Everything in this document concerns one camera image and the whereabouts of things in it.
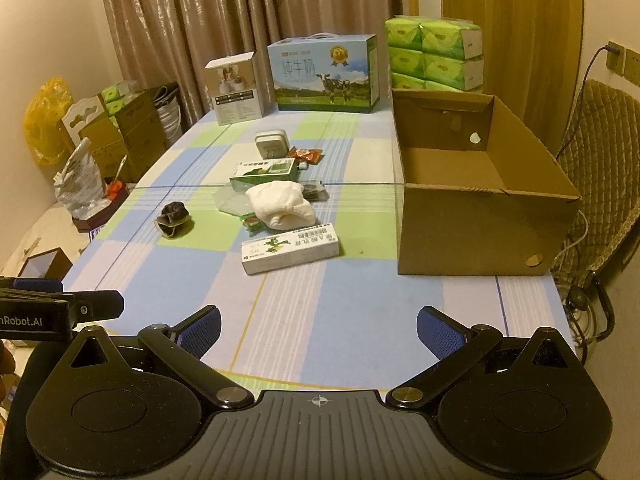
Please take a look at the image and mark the white cloth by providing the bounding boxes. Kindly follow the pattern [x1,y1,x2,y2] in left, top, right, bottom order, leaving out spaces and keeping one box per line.
[245,181,316,231]

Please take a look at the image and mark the white printed plastic bag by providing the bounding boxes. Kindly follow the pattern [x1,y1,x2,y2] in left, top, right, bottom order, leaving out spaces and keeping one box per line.
[53,138,106,220]

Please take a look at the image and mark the white ointment box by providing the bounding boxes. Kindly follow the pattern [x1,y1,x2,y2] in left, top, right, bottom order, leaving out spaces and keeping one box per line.
[241,223,340,275]

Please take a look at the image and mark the black hair scrunchie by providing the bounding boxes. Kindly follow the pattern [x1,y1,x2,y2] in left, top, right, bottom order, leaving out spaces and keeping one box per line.
[155,200,191,238]

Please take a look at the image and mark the black charger cable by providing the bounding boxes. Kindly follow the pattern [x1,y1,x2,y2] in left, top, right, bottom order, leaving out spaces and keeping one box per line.
[553,44,612,161]

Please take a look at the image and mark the brown curtain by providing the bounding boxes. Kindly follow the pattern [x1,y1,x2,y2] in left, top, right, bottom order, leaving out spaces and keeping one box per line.
[103,0,401,125]

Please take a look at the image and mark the dark wooden tissue box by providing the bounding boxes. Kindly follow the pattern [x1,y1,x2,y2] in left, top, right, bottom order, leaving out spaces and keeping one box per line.
[72,180,129,233]

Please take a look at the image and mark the green tissue pack stack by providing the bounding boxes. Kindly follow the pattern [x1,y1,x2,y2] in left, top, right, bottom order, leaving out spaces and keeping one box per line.
[385,15,484,92]

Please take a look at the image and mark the white product box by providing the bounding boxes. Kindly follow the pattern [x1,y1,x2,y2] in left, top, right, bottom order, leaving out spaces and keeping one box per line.
[204,51,264,126]

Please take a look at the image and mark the quilted brown chair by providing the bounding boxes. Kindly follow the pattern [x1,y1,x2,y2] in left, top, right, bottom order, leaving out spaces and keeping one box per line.
[552,79,639,284]

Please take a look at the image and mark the dark sachet bundle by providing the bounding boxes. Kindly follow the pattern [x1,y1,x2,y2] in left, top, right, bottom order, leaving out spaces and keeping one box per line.
[300,180,330,203]

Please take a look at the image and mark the wall power socket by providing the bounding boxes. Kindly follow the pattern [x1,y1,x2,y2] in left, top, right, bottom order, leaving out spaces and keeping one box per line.
[605,41,626,76]

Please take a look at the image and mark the wooden door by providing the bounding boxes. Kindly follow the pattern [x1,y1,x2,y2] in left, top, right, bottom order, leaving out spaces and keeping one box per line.
[442,0,584,153]

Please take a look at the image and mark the small green candy packet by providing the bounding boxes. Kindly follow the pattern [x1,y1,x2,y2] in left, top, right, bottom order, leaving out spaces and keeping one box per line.
[241,214,264,232]

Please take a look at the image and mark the yellow plastic bag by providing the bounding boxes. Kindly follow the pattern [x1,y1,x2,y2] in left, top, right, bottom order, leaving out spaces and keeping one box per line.
[23,77,75,168]

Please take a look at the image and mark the brown cardboard box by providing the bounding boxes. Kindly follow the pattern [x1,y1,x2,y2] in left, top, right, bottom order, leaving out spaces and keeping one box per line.
[393,90,580,276]

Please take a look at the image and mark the brown boxes on floor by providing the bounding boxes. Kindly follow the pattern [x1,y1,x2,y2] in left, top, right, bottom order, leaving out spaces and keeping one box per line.
[62,81,169,183]

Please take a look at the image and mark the blue milk carton box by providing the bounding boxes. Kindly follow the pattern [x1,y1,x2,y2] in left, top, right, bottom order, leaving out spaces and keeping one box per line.
[268,32,380,113]

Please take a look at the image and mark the clear plastic tray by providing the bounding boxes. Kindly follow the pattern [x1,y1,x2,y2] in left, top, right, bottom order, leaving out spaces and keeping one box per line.
[214,184,254,217]

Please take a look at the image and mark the green spray medicine box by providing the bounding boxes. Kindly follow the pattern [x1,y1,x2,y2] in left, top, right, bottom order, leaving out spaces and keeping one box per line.
[229,157,298,190]

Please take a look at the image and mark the white power adapter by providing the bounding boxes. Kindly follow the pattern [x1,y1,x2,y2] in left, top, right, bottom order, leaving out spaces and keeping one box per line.
[255,129,290,159]

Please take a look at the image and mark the red snack packet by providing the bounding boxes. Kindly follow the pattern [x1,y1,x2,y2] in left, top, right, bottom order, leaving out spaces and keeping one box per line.
[288,146,323,165]

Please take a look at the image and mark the checkered bed sheet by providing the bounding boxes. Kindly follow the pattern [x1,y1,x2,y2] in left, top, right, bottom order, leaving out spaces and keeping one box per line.
[64,107,570,391]

